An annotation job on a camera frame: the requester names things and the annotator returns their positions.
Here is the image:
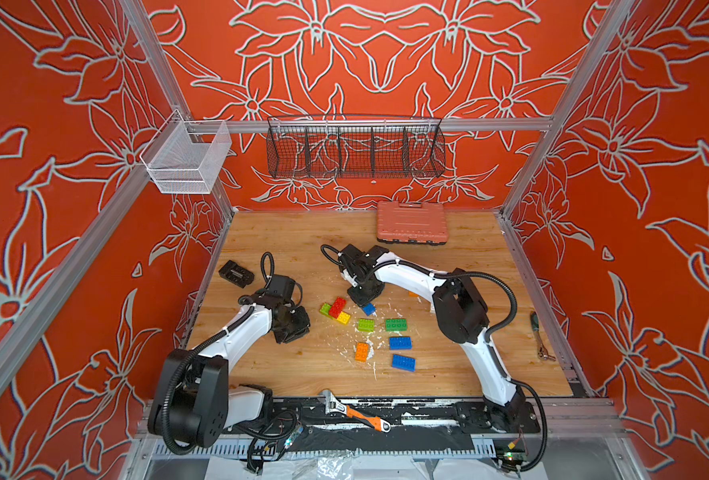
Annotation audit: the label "blue lego brick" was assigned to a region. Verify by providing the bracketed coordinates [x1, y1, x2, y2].
[363, 303, 377, 316]
[391, 354, 417, 372]
[389, 336, 413, 351]

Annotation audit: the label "red lego brick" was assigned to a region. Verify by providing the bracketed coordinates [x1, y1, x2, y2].
[328, 297, 346, 319]

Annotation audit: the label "yellow lego brick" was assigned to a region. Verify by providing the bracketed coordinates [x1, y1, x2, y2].
[336, 312, 350, 325]

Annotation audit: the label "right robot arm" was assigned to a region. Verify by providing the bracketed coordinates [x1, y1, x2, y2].
[320, 244, 549, 475]

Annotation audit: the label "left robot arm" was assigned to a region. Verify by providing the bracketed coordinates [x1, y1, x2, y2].
[148, 252, 310, 455]

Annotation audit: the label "lime lego brick centre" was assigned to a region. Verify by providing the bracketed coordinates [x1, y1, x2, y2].
[357, 319, 376, 333]

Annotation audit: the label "green lego brick centre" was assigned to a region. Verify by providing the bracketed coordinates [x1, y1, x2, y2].
[385, 318, 408, 332]

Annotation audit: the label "orange lego brick front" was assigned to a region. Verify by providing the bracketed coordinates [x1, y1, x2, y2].
[354, 342, 371, 362]

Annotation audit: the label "blue lego brick front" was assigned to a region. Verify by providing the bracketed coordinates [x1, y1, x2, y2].
[391, 354, 417, 372]

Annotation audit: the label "small black box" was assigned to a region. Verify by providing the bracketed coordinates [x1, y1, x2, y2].
[218, 260, 254, 288]

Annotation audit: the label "red plastic tool case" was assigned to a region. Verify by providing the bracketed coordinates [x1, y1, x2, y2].
[377, 201, 450, 245]

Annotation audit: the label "clear plastic bin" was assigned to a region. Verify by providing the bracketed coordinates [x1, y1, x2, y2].
[140, 111, 232, 194]

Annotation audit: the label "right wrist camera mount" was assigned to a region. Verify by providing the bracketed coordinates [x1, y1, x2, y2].
[340, 266, 359, 286]

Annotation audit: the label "orange handled adjustable wrench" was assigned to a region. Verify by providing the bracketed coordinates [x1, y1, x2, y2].
[320, 389, 392, 433]

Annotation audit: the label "black wire basket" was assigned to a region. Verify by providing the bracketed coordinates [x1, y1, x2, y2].
[266, 113, 447, 180]

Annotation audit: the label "green handled pliers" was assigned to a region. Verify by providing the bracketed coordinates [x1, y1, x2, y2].
[530, 311, 557, 361]

